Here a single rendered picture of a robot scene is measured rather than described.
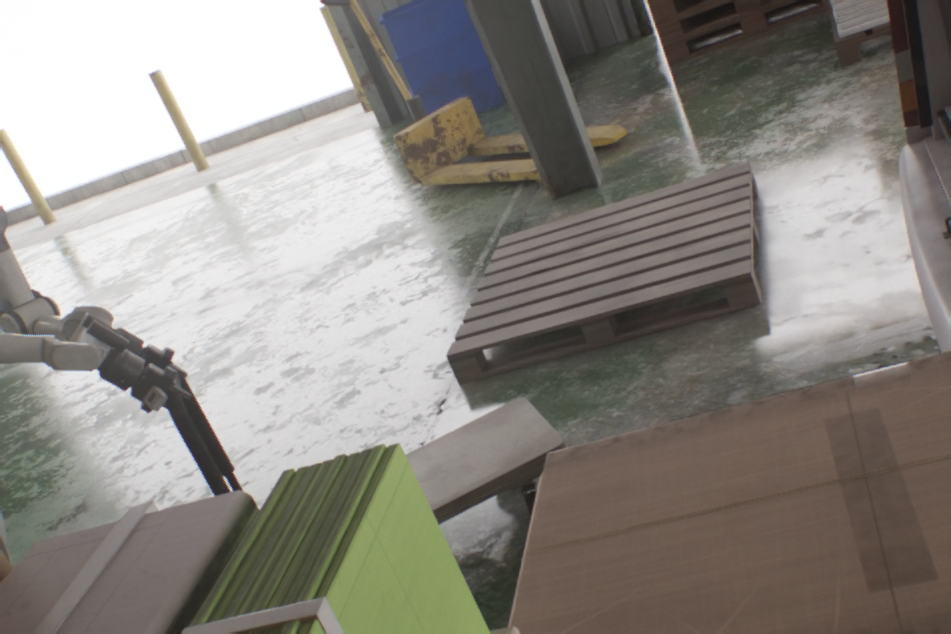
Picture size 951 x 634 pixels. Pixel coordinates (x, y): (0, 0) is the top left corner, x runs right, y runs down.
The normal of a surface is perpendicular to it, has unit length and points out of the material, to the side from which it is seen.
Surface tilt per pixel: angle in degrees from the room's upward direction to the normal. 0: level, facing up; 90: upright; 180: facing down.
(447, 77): 90
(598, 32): 90
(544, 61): 90
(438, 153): 90
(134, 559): 0
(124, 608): 0
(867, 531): 0
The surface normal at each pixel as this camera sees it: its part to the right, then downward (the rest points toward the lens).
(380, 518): 0.92, -0.26
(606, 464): -0.36, -0.86
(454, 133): 0.62, 0.07
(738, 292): -0.18, 0.45
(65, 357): 0.20, 0.38
